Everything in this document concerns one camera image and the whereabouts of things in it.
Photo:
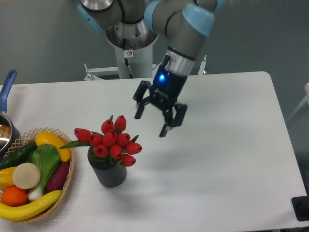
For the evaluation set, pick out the yellow banana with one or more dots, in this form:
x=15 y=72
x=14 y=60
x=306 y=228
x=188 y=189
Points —
x=29 y=210

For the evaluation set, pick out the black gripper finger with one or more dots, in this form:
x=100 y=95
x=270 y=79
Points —
x=141 y=102
x=173 y=117

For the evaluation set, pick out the red tulip bouquet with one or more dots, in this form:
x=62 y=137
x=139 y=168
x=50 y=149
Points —
x=110 y=147

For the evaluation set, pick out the yellow bell pepper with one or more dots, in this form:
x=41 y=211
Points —
x=6 y=177

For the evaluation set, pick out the dark grey ribbed vase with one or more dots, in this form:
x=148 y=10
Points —
x=109 y=174

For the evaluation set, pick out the yellow squash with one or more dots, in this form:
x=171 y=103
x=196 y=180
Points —
x=46 y=137

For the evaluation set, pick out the beige round disc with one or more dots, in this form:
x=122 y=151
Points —
x=26 y=175

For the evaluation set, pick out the purple sweet potato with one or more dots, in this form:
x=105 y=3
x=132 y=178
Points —
x=59 y=178

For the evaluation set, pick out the black device at table edge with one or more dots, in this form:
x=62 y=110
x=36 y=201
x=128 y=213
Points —
x=301 y=207

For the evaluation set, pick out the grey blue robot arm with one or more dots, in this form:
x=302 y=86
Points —
x=156 y=41

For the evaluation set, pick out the blue handled saucepan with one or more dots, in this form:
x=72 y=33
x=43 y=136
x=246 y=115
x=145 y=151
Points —
x=8 y=132

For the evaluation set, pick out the green bok choy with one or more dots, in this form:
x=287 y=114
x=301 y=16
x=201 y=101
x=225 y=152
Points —
x=46 y=157

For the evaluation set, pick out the woven wicker basket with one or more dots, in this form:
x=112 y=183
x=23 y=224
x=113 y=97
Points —
x=30 y=137

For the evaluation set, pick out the orange fruit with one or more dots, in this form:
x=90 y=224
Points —
x=14 y=196

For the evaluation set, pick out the dark green cucumber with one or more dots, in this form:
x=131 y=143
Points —
x=18 y=157

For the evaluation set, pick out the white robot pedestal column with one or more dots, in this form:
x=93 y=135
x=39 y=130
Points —
x=130 y=64

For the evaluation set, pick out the white frame at right edge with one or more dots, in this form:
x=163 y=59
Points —
x=301 y=107

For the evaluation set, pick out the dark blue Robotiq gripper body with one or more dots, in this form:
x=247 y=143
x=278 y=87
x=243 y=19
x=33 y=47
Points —
x=166 y=88

